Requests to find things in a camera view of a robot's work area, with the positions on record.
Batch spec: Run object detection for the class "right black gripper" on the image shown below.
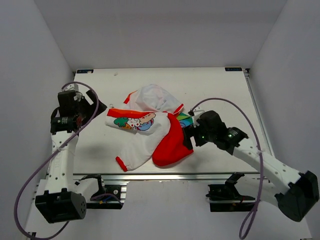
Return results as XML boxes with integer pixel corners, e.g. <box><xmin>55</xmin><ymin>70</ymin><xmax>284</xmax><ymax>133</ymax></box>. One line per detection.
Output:
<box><xmin>182</xmin><ymin>121</ymin><xmax>216</xmax><ymax>151</ymax></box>

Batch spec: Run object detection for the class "white red cartoon jacket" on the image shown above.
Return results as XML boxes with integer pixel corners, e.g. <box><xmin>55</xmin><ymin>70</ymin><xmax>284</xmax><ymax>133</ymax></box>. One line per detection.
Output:
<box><xmin>105</xmin><ymin>84</ymin><xmax>194</xmax><ymax>172</ymax></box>

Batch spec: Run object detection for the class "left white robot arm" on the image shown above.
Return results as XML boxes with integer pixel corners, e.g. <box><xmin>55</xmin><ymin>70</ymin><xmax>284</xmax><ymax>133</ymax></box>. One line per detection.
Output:
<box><xmin>35</xmin><ymin>90</ymin><xmax>107</xmax><ymax>224</ymax></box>

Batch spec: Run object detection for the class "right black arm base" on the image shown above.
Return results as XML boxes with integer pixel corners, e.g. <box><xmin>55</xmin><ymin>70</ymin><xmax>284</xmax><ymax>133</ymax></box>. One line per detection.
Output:
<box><xmin>205</xmin><ymin>172</ymin><xmax>256</xmax><ymax>213</ymax></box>

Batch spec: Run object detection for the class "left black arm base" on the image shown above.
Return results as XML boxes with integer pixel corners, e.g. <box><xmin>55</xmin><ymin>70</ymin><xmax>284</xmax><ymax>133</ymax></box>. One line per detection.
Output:
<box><xmin>74</xmin><ymin>174</ymin><xmax>124</xmax><ymax>210</ymax></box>

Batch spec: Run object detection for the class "left blue corner label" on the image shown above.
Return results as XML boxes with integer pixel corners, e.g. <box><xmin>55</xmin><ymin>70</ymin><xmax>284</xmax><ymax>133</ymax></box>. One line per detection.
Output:
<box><xmin>76</xmin><ymin>69</ymin><xmax>94</xmax><ymax>74</ymax></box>

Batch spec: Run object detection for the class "blue corner label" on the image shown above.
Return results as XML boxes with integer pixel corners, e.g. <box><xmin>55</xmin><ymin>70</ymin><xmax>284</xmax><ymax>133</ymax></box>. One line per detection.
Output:
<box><xmin>224</xmin><ymin>67</ymin><xmax>243</xmax><ymax>72</ymax></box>
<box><xmin>76</xmin><ymin>69</ymin><xmax>94</xmax><ymax>74</ymax></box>

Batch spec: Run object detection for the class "right blue corner label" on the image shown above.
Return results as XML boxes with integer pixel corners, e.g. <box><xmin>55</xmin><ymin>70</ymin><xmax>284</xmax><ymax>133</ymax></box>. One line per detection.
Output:
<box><xmin>224</xmin><ymin>67</ymin><xmax>243</xmax><ymax>72</ymax></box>

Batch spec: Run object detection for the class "aluminium right side rail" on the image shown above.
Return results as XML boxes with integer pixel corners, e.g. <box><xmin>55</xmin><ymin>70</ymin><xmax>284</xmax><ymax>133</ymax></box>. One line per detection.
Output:
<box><xmin>243</xmin><ymin>68</ymin><xmax>274</xmax><ymax>156</ymax></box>

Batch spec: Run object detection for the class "aluminium rail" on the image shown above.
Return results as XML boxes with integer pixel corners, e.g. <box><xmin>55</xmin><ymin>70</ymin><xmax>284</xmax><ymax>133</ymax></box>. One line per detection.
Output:
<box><xmin>32</xmin><ymin>172</ymin><xmax>271</xmax><ymax>201</ymax></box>
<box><xmin>243</xmin><ymin>68</ymin><xmax>274</xmax><ymax>156</ymax></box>

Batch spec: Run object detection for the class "aluminium front rail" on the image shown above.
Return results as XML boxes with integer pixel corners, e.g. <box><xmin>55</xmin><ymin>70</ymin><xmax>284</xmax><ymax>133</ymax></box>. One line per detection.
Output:
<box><xmin>32</xmin><ymin>172</ymin><xmax>271</xmax><ymax>201</ymax></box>

